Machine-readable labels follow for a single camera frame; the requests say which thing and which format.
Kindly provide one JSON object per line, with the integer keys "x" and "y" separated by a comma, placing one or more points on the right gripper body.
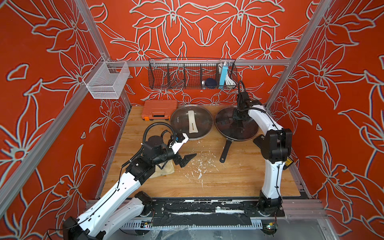
{"x": 237, "y": 115}

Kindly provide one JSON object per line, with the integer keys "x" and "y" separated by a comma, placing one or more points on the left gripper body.
{"x": 167, "y": 154}

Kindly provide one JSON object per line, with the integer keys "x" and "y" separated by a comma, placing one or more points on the yellow cloth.
{"x": 164, "y": 170}

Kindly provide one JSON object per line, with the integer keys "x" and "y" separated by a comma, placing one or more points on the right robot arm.
{"x": 270, "y": 199}

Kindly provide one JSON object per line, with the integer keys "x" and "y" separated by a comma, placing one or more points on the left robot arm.
{"x": 160, "y": 144}

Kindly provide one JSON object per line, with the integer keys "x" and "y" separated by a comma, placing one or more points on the black frying pan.
{"x": 226, "y": 149}

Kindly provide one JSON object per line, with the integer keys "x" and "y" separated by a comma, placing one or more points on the light blue white brush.
{"x": 225, "y": 79}

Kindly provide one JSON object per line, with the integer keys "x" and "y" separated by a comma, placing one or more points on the orange tool case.
{"x": 159, "y": 109}

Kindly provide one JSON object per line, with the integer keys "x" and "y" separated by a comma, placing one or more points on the blue round object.
{"x": 210, "y": 83}

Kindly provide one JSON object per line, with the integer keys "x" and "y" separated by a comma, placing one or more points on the clear plastic basket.
{"x": 107, "y": 80}

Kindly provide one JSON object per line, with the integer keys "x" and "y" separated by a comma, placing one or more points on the pan with white-handled lid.
{"x": 193, "y": 120}

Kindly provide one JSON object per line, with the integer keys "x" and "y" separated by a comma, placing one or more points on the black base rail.
{"x": 208, "y": 212}

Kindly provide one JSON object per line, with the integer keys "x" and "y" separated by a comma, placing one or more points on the black wire basket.
{"x": 187, "y": 74}

